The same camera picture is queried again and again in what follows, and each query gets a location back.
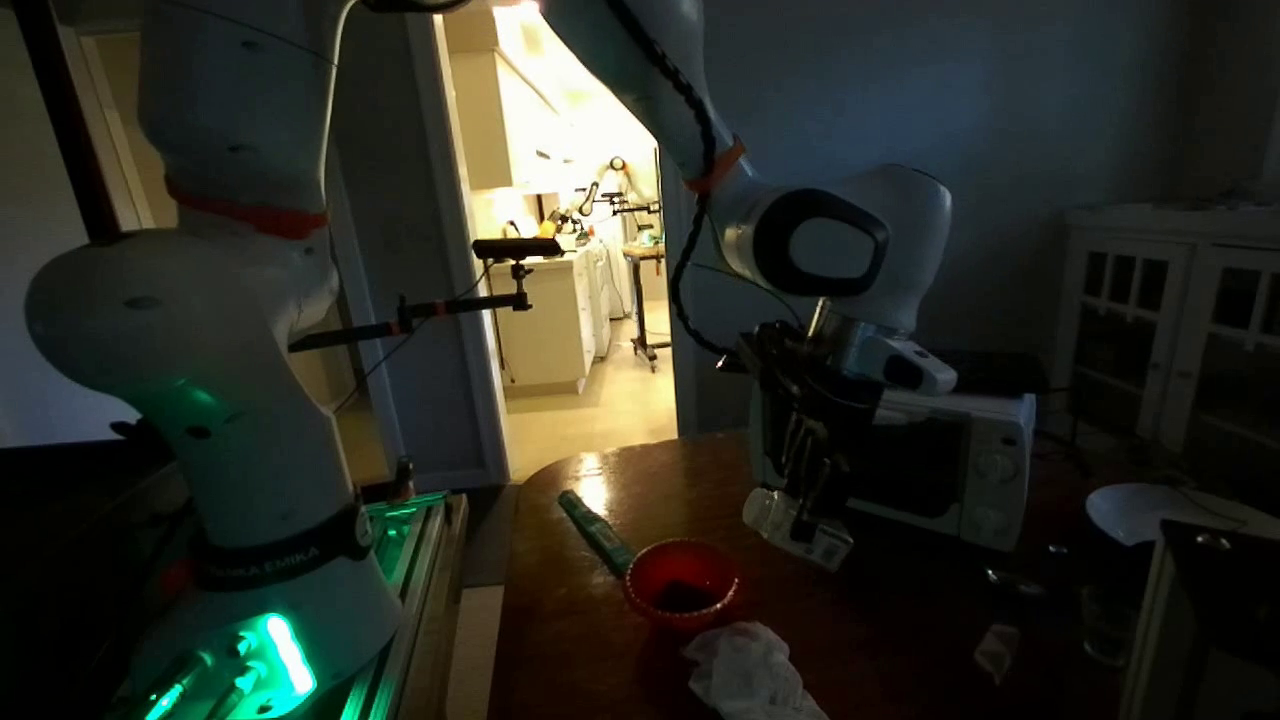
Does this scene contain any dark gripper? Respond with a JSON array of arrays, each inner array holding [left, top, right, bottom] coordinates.
[[743, 319, 885, 514]]

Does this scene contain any salt shaker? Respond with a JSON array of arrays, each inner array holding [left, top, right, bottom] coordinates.
[[743, 486, 854, 573]]

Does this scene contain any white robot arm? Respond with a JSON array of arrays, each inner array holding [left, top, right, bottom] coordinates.
[[24, 0, 955, 720]]

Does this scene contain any red bowl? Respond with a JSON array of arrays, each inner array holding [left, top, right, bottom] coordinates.
[[623, 541, 739, 634]]

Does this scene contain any white microwave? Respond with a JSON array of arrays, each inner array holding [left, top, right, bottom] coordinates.
[[802, 386, 1038, 551]]

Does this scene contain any green flat package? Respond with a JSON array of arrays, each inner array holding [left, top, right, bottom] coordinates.
[[555, 490, 632, 576]]

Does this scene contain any crumpled white tissue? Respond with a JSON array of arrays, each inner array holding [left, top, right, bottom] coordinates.
[[680, 618, 827, 720]]

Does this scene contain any white plate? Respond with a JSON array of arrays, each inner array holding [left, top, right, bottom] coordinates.
[[1086, 482, 1280, 549]]

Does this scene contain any white glass-door cabinet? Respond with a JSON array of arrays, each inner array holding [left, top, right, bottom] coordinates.
[[1051, 202, 1280, 465]]

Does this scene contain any camera on tripod arm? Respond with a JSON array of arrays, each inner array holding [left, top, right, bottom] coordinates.
[[285, 237, 569, 356]]

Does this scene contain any robot mounting base frame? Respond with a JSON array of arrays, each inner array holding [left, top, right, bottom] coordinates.
[[107, 490, 470, 720]]

